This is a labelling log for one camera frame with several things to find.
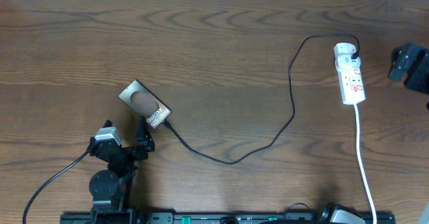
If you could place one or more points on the white power strip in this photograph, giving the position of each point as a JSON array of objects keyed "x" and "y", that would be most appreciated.
[{"x": 350, "y": 79}]

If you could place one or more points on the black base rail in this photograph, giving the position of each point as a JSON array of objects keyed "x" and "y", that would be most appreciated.
[{"x": 170, "y": 218}]

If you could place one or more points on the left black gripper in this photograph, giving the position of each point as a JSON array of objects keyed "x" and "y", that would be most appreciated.
[{"x": 142, "y": 135}]

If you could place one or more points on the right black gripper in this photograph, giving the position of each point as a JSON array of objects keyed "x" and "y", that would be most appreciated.
[{"x": 418, "y": 80}]

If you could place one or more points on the white USB charger adapter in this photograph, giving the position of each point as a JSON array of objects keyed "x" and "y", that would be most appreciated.
[{"x": 344, "y": 48}]

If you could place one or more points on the bronze Galaxy smartphone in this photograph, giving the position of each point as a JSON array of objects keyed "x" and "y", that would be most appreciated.
[{"x": 144, "y": 103}]

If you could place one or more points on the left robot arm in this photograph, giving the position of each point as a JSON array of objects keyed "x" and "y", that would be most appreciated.
[{"x": 111, "y": 188}]

